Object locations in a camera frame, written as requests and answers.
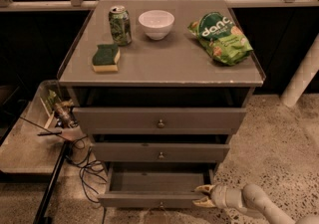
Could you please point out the grey drawer cabinet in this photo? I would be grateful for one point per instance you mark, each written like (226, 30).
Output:
(174, 72)

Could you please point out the grey middle drawer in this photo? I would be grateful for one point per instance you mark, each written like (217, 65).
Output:
(160, 152)

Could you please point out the white ceramic bowl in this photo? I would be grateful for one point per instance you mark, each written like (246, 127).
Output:
(156, 24)

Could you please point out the clear plastic bin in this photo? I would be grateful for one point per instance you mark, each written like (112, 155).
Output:
(49, 118)

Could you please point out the grey bottom drawer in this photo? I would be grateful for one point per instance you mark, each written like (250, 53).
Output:
(155, 185)

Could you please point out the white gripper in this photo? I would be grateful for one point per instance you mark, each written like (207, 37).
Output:
(218, 195)

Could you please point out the grey drawer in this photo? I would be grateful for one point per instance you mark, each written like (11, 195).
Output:
(159, 120)
(160, 152)
(155, 185)

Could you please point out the green soda can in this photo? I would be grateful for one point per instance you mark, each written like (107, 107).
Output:
(120, 25)

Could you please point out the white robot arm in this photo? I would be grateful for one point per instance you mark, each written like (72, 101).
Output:
(251, 200)

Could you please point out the green chip bag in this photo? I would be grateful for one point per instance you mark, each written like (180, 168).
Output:
(221, 38)

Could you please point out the grey top drawer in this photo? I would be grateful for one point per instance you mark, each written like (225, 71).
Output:
(159, 120)

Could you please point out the white diagonal post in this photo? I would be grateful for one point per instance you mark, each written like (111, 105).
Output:
(303, 76)

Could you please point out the green yellow sponge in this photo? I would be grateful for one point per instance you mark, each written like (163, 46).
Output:
(106, 58)

